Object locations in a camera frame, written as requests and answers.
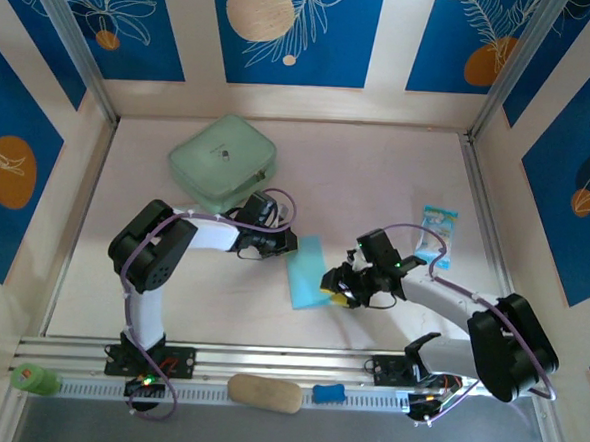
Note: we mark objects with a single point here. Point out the aluminium side rail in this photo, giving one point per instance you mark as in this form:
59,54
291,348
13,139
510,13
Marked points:
489,233
82,218

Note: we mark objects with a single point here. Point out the black controller board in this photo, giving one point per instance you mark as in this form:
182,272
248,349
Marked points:
426,407
142,384

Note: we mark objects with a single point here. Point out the aluminium cross rail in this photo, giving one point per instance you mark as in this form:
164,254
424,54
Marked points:
276,360

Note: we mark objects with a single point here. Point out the green bottle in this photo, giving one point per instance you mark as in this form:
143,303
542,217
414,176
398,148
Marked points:
35,379

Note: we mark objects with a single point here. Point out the blue bone-shaped block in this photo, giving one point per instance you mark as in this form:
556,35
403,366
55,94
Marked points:
328,393

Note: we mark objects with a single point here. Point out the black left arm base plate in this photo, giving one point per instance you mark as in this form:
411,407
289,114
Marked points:
186,362

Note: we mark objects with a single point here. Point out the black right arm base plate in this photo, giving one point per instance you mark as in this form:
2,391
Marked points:
386,372

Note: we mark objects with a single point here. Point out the blue white snack packet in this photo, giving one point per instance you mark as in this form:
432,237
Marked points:
437,235

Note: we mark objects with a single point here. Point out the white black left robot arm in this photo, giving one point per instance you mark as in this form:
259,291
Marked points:
209,233

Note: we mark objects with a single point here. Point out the aluminium corner post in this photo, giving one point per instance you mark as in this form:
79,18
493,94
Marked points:
71,32
520,64

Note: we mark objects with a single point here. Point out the mint green zip pouch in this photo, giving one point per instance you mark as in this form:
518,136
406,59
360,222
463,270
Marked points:
221,164

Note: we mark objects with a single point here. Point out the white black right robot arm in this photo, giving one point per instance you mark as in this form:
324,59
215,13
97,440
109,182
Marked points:
445,303

